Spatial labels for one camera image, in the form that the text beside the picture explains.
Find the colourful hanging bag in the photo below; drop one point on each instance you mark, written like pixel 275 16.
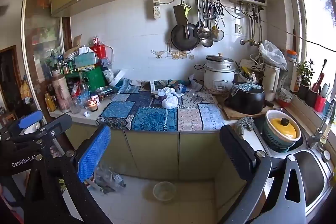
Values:
pixel 25 87

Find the white power strip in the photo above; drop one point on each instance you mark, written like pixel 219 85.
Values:
pixel 156 7

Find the olive base cabinet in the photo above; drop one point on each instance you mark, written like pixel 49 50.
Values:
pixel 157 150

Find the grey dish rag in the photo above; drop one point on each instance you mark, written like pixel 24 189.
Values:
pixel 244 124

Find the red tin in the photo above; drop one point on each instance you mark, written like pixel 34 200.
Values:
pixel 98 52

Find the white bottle orange label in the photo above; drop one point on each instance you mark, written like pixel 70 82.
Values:
pixel 294 79

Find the small white paper ball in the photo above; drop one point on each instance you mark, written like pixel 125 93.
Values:
pixel 87 113

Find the hanging metal utensils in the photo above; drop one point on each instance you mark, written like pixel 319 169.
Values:
pixel 208 8

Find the perforated metal skimmer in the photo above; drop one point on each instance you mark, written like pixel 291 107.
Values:
pixel 203 33

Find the row of spice jars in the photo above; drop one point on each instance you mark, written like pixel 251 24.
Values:
pixel 67 67

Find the blue patchwork cloth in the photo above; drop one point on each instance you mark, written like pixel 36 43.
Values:
pixel 147 113

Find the grey knitted cloth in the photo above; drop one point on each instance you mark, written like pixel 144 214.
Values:
pixel 246 86

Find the metal faucet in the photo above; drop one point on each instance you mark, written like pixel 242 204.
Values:
pixel 319 132

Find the small round floor bin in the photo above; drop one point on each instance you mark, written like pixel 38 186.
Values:
pixel 164 197

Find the green colander basket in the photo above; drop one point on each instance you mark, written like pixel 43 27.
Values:
pixel 267 140

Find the yellow-green peeler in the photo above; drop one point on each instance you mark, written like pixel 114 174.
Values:
pixel 187 10

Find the metal bowl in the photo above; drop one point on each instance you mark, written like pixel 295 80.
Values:
pixel 105 90

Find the brown cardboard piece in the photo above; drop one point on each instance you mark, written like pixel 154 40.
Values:
pixel 77 41

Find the white jug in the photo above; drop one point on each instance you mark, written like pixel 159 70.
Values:
pixel 271 82

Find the pleated white paper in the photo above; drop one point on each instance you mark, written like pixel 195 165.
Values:
pixel 169 103

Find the metal ladle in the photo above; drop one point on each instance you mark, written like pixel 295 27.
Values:
pixel 207 42

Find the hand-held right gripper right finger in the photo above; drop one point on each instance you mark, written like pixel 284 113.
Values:
pixel 236 150

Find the yellow pot lid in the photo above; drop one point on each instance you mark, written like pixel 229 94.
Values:
pixel 282 131

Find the clear plastic wrap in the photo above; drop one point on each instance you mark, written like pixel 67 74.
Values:
pixel 195 83

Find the window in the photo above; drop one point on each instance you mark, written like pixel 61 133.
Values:
pixel 315 3

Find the black frying pan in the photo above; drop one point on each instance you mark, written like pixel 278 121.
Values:
pixel 181 41

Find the stack of small bowls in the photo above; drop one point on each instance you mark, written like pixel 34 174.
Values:
pixel 284 96

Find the orange lidded container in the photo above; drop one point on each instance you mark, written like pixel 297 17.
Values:
pixel 291 54

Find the white jar dark lid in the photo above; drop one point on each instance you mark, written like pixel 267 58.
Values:
pixel 95 98

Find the wooden door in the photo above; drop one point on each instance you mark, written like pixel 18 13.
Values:
pixel 9 77

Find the white plastic tray insert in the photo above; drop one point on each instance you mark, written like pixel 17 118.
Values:
pixel 193 94

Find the white round perforated tray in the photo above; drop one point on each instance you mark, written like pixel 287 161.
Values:
pixel 116 80

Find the black cup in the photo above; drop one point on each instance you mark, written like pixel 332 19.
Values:
pixel 311 98

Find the clear glass tumbler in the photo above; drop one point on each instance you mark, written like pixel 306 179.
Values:
pixel 75 106

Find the black kitchen scissors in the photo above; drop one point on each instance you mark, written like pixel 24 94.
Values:
pixel 219 10

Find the teal tissue box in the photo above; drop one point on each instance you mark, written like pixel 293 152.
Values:
pixel 85 60

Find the green box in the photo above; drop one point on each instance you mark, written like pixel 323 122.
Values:
pixel 92 77

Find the clear water bottle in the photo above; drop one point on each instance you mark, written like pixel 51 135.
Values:
pixel 84 95

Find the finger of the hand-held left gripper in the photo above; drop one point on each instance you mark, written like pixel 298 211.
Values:
pixel 30 119
pixel 56 127

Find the black cooking pot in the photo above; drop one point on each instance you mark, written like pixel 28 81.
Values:
pixel 246 103

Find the red cup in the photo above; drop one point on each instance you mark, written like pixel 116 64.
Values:
pixel 320 103

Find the white pouch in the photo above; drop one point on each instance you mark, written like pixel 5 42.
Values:
pixel 107 75

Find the white rice cooker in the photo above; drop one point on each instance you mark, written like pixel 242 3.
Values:
pixel 218 79

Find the blue round container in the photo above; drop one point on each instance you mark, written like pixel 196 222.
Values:
pixel 181 87

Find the metal mesh strainer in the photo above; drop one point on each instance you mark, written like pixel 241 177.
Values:
pixel 218 35

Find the metal water pipes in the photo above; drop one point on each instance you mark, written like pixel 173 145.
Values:
pixel 252 42

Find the white wall socket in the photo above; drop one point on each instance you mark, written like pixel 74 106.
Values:
pixel 239 29

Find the lit candle jar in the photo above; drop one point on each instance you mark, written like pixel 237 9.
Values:
pixel 93 106

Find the yellow bottle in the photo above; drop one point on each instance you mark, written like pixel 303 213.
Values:
pixel 50 103

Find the stainless steel sink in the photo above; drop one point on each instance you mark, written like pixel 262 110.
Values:
pixel 312 182

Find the small potted plant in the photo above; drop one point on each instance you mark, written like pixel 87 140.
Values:
pixel 304 74

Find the pink thermos flask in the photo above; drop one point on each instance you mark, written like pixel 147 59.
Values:
pixel 61 92

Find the steel cleaver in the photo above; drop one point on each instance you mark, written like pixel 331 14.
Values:
pixel 179 14

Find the glass display cabinet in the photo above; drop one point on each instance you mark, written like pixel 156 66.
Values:
pixel 42 37

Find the crumpled plastic bags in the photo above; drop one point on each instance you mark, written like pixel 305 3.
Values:
pixel 107 179

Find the wooden cutting board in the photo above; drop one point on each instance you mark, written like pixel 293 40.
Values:
pixel 231 116

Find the utensil holder with chopsticks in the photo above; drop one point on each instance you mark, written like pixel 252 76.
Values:
pixel 246 73

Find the white plastic bag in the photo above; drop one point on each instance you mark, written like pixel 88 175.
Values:
pixel 273 54

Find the white enamel pot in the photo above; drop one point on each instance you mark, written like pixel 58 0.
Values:
pixel 269 119

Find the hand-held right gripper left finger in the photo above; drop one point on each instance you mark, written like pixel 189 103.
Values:
pixel 94 153

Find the small brown cardboard box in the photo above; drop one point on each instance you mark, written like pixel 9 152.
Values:
pixel 173 81

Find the white printed box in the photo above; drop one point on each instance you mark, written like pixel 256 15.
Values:
pixel 153 85

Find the dark green bottle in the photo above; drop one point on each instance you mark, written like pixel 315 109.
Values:
pixel 171 86

